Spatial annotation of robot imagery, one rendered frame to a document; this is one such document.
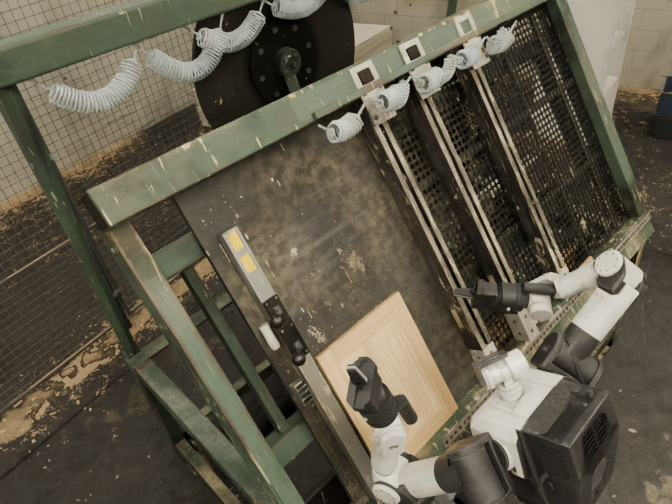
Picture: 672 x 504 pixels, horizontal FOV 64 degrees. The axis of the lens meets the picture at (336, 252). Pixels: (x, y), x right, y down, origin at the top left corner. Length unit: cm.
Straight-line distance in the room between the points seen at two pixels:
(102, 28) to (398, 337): 130
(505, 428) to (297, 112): 100
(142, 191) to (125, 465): 217
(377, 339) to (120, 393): 221
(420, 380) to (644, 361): 188
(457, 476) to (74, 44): 152
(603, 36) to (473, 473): 425
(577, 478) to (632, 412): 188
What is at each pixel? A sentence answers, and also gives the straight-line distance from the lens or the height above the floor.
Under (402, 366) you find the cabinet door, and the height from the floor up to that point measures 112.
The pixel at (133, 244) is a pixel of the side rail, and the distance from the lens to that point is 140.
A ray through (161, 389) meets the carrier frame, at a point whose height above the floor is 79.
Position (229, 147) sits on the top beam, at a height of 191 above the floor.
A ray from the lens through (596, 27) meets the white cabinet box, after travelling 513.
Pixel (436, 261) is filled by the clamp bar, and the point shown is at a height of 134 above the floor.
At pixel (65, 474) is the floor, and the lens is 345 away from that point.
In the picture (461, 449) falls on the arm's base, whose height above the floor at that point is 138.
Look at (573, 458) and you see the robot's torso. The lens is 137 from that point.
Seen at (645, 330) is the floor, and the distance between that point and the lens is 369.
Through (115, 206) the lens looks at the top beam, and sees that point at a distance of 135.
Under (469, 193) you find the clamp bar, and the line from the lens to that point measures 200.
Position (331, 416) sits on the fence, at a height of 118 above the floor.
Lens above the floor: 253
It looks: 38 degrees down
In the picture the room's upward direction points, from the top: 9 degrees counter-clockwise
